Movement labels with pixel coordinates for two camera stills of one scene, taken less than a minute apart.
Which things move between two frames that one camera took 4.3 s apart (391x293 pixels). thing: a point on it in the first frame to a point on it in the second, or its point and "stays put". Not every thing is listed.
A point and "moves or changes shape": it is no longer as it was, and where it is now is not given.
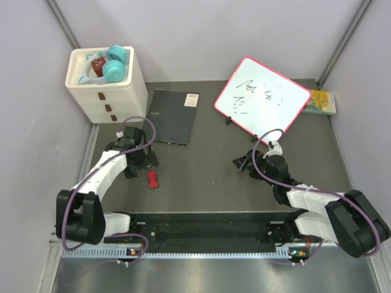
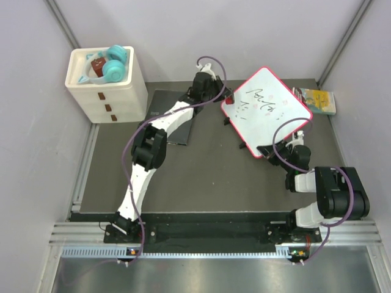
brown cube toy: x=98 y=65 stays put
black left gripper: x=151 y=160 to x=220 y=87
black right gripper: x=241 y=163 to x=270 y=155
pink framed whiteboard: x=259 y=99 moves or changes shape
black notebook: x=173 y=113 stays put
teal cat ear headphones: x=114 y=68 stays put
